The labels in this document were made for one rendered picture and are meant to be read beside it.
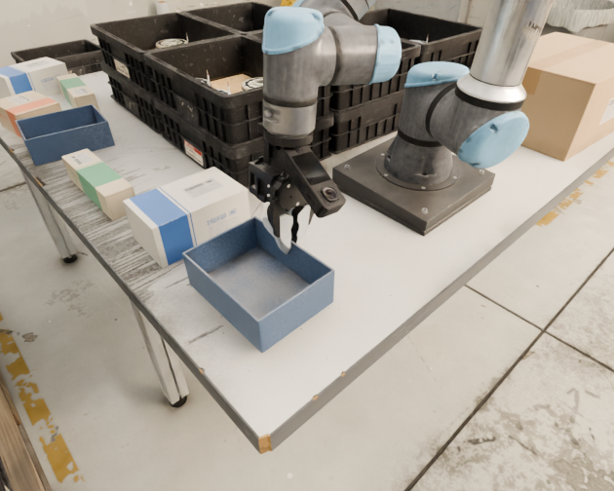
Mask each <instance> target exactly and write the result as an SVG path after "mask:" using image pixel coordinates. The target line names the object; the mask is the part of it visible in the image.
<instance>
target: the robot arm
mask: <svg viewBox="0 0 614 491"><path fill-rule="evenodd" d="M376 1H377V0H297V1H296V2H295V3H293V5H292V6H291V7H276V8H272V9H270V10H269V11H268V12H267V14H266V16H265V21H264V27H263V44H262V52H263V123H258V132H260V133H262V134H263V156H261V157H258V158H257V160H256V161H252V162H249V191H250V192H251V193H252V194H253V195H254V196H256V198H257V199H258V200H260V201H261V202H263V203H267V202H269V203H270V204H269V206H268V208H267V216H263V219H262V222H263V225H264V227H265V228H266V229H267V230H268V232H269V233H270V234H271V235H272V236H273V237H274V238H275V240H276V243H277V245H278V247H279V249H280V250H281V251H282V252H283V253H284V254H288V253H289V251H290V250H291V249H292V246H291V243H290V240H292V241H293V242H295V243H296V244H299V243H300V241H301V239H302V238H303V236H304V234H305V232H306V230H307V228H308V225H310V223H311V220H312V218H313V215H314V213H315V214H316V216H317V217H319V218H323V217H326V216H328V215H331V214H334V213H336V212H339V211H340V209H341V208H342V207H343V206H344V205H345V203H346V199H345V197H344V196H343V195H342V193H341V192H340V190H339V189H338V187H337V186H336V185H335V183H334V182H333V180H332V179H331V177H330V176H329V175H328V173H327V172H326V170H325V169H324V167H323V166H322V164H321V163H320V161H319V160H318V159H317V157H316V156H315V154H314V153H313V151H312V150H311V149H310V147H309V146H308V144H310V143H311V142H312V140H313V130H314V128H315V125H316V112H317V96H318V87H319V86H341V85H358V84H367V85H370V84H372V83H378V82H386V81H388V80H390V79H391V78H392V77H393V76H394V75H395V74H396V72H397V70H398V68H399V66H400V59H401V57H402V45H401V40H400V37H399V35H398V33H397V32H396V30H395V29H393V28H392V27H390V26H379V25H378V24H375V25H363V24H361V23H359V22H358V21H359V20H360V19H361V18H362V17H363V15H364V14H365V13H366V12H367V11H368V10H369V9H370V7H371V6H372V5H373V4H374V3H375V2H376ZM553 2H554V0H492V1H491V4H490V7H489V11H488V14H487V17H486V20H485V23H484V27H483V30H482V33H481V36H480V41H479V44H478V47H477V51H476V54H475V57H474V60H473V63H472V67H471V70H470V72H469V69H468V67H466V66H464V65H462V64H458V63H453V62H444V61H433V62H424V63H419V64H416V65H414V66H413V67H411V68H410V70H409V71H408V73H407V78H406V82H405V84H404V93H403V104H402V110H401V116H400V121H399V126H398V132H397V134H396V136H395V138H394V140H393V142H392V143H391V145H390V147H389V149H388V151H387V153H386V156H385V161H384V166H385V169H386V170H387V172H388V173H389V174H391V175H392V176H393V177H395V178H397V179H399V180H402V181H404V182H408V183H412V184H419V185H431V184H437V183H440V182H443V181H445V180H447V179H448V178H449V177H450V174H451V171H452V167H453V162H452V153H454V154H455V155H456V156H458V158H459V159H460V160H461V161H463V162H466V163H467V164H469V165H470V166H472V167H474V168H477V169H487V168H491V167H493V166H496V165H498V164H500V163H501V162H503V161H504V160H506V159H507V158H508V157H510V156H511V155H512V154H513V153H514V152H515V151H516V150H517V149H518V148H519V146H520V145H521V144H522V142H523V141H524V139H525V137H526V135H527V132H528V129H529V123H528V119H527V117H526V116H525V114H524V113H522V112H520V110H521V108H522V106H523V103H524V101H525V98H526V91H525V89H524V88H523V86H522V84H521V82H522V79H523V77H524V74H525V72H526V69H527V67H528V64H529V62H530V60H531V57H532V55H533V52H534V50H535V47H536V45H537V42H538V39H539V37H540V34H541V32H542V29H543V27H544V24H545V22H546V19H547V17H548V14H549V11H550V9H551V7H552V5H553ZM260 162H263V163H260ZM257 163H260V164H257ZM251 173H254V174H255V188H254V187H252V185H251ZM290 231H291V233H290Z"/></svg>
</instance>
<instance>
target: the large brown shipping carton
mask: <svg viewBox="0 0 614 491"><path fill-rule="evenodd" d="M521 84H522V86H523V88H524V89H525V91H526V98H525V101H524V103H523V106H522V108H521V110H520V112H522V113H524V114H525V116H526V117H527V119H528V123H529V129H528V132H527V135H526V137H525V139H524V141H523V142H522V144H521V145H520V146H523V147H526V148H528V149H531V150H534V151H536V152H539V153H542V154H544V155H547V156H550V157H552V158H555V159H558V160H560V161H563V162H565V161H567V160H568V159H570V158H572V157H573V156H575V155H576V154H578V153H580V152H581V151H583V150H585V149H586V148H588V147H589V146H591V145H593V144H594V143H596V142H598V141H599V140H601V139H602V138H604V137H606V136H607V135H609V134H611V133H612V132H614V43H609V42H604V41H599V40H595V39H590V38H585V37H579V36H574V35H569V34H564V33H559V32H554V33H551V34H547V35H544V36H541V37H539V39H538V42H537V45H536V47H535V50H534V52H533V55H532V57H531V60H530V62H529V64H528V67H527V69H526V72H525V74H524V77H523V79H522V82H521Z"/></svg>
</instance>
